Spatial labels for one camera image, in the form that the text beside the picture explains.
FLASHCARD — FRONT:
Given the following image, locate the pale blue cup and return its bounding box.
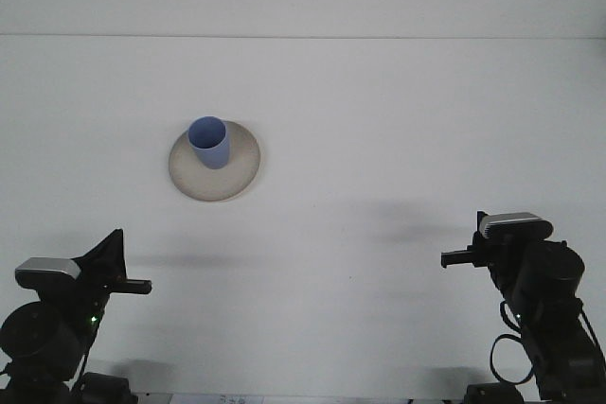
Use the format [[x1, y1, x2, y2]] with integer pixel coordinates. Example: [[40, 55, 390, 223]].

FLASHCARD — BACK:
[[187, 115, 232, 171]]

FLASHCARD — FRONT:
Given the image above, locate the pale round ceramic plate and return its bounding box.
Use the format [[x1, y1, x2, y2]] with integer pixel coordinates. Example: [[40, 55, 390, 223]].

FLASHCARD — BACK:
[[168, 118, 263, 203]]

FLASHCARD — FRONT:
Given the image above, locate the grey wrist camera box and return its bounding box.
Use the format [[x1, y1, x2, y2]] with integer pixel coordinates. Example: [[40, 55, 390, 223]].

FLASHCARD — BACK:
[[14, 256, 81, 291], [477, 211, 553, 241]]

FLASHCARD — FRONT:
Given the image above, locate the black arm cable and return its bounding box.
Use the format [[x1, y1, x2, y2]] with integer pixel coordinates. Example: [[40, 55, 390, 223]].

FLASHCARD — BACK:
[[68, 327, 96, 394], [490, 302, 539, 386]]

